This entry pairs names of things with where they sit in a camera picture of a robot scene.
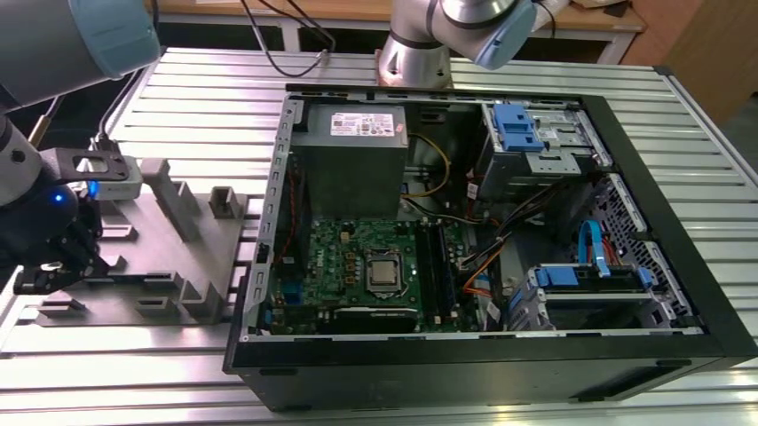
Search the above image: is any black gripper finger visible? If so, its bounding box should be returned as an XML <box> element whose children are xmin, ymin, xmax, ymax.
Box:
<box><xmin>12</xmin><ymin>260</ymin><xmax>82</xmax><ymax>296</ymax></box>
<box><xmin>57</xmin><ymin>221</ymin><xmax>129</xmax><ymax>284</ymax></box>

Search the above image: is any grey parts rack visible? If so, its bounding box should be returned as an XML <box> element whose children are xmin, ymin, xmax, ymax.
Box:
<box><xmin>34</xmin><ymin>157</ymin><xmax>265</xmax><ymax>328</ymax></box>

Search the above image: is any green motherboard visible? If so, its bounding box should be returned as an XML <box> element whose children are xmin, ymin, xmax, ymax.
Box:
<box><xmin>265</xmin><ymin>217</ymin><xmax>493</xmax><ymax>335</ymax></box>

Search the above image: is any grey power supply unit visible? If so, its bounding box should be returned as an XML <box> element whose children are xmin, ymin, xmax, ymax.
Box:
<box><xmin>291</xmin><ymin>104</ymin><xmax>411</xmax><ymax>221</ymax></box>

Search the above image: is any black graphics card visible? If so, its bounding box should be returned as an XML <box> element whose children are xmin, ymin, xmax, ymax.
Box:
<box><xmin>316</xmin><ymin>304</ymin><xmax>423</xmax><ymax>335</ymax></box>

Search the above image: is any silver CPU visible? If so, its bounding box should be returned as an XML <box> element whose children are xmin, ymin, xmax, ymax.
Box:
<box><xmin>367</xmin><ymin>259</ymin><xmax>405</xmax><ymax>286</ymax></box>

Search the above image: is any black open PC case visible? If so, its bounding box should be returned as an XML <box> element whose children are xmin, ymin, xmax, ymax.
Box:
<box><xmin>221</xmin><ymin>82</ymin><xmax>758</xmax><ymax>414</ymax></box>

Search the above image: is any silver drive cage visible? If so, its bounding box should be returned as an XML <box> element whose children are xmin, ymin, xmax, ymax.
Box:
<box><xmin>477</xmin><ymin>100</ymin><xmax>612</xmax><ymax>201</ymax></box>

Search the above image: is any blue disk carrier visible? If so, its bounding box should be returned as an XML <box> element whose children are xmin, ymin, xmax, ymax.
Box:
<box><xmin>489</xmin><ymin>102</ymin><xmax>543</xmax><ymax>153</ymax></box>
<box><xmin>533</xmin><ymin>264</ymin><xmax>656</xmax><ymax>295</ymax></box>

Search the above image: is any silver disk bay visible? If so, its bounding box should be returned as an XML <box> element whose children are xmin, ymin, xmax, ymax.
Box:
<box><xmin>507</xmin><ymin>261</ymin><xmax>695</xmax><ymax>332</ymax></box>

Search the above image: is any brown wooden cabinet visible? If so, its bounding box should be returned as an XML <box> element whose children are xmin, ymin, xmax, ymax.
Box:
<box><xmin>620</xmin><ymin>0</ymin><xmax>758</xmax><ymax>130</ymax></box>

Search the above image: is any thin red wire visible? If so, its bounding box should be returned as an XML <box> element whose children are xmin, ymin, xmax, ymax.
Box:
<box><xmin>279</xmin><ymin>154</ymin><xmax>299</xmax><ymax>264</ymax></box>

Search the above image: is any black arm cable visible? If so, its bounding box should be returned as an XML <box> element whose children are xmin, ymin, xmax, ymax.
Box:
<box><xmin>98</xmin><ymin>0</ymin><xmax>337</xmax><ymax>144</ymax></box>

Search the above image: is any yellow wire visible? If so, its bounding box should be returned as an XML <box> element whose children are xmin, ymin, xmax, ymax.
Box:
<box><xmin>400</xmin><ymin>134</ymin><xmax>452</xmax><ymax>200</ymax></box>

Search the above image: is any orange wire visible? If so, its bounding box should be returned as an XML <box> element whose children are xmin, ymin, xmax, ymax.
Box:
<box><xmin>460</xmin><ymin>260</ymin><xmax>505</xmax><ymax>299</ymax></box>

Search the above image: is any black wire bundle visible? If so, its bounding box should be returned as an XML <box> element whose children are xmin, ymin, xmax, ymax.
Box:
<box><xmin>459</xmin><ymin>173</ymin><xmax>600</xmax><ymax>268</ymax></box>

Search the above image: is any blue flat wire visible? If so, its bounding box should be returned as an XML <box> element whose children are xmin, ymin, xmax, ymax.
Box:
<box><xmin>576</xmin><ymin>219</ymin><xmax>616</xmax><ymax>280</ymax></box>

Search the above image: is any wooden desk white frame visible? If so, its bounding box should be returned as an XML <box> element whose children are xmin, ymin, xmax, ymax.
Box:
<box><xmin>141</xmin><ymin>0</ymin><xmax>647</xmax><ymax>66</ymax></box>

